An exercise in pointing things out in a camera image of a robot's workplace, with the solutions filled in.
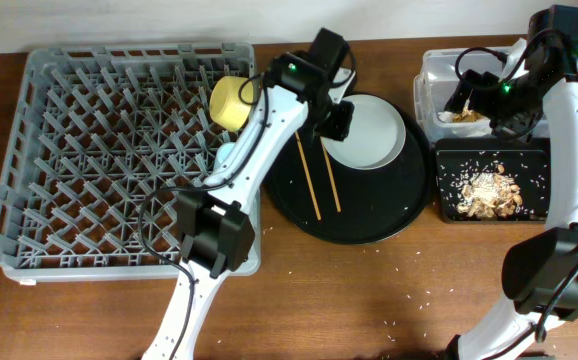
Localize grey plastic dishwasher rack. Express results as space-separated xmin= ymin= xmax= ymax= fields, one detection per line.
xmin=0 ymin=43 xmax=256 ymax=285

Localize brown food scraps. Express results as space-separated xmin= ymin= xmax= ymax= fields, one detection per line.
xmin=455 ymin=163 xmax=523 ymax=220

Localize black rectangular tray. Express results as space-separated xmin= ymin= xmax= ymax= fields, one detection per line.
xmin=434 ymin=138 xmax=550 ymax=223

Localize white paper tissue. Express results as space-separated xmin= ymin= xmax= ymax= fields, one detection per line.
xmin=438 ymin=111 xmax=491 ymax=138

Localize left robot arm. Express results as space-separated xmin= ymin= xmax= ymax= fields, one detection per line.
xmin=143 ymin=28 xmax=356 ymax=359

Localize clear plastic waste bin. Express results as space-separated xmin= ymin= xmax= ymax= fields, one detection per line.
xmin=413 ymin=48 xmax=549 ymax=144

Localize light blue plastic cup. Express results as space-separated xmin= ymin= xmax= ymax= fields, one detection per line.
xmin=213 ymin=142 xmax=235 ymax=172

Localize brown snack wrapper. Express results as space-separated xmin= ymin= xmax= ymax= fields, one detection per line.
xmin=451 ymin=103 xmax=484 ymax=123

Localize yellow bowl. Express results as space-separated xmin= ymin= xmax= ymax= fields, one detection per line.
xmin=209 ymin=76 xmax=254 ymax=132

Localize round black serving tray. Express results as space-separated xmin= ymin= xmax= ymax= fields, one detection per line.
xmin=265 ymin=100 xmax=433 ymax=245

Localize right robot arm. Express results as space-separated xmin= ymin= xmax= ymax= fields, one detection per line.
xmin=444 ymin=5 xmax=578 ymax=359

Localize grey round plate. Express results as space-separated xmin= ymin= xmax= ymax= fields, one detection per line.
xmin=323 ymin=94 xmax=406 ymax=171

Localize wooden chopstick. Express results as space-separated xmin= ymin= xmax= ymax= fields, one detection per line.
xmin=294 ymin=131 xmax=322 ymax=221
xmin=320 ymin=138 xmax=342 ymax=213

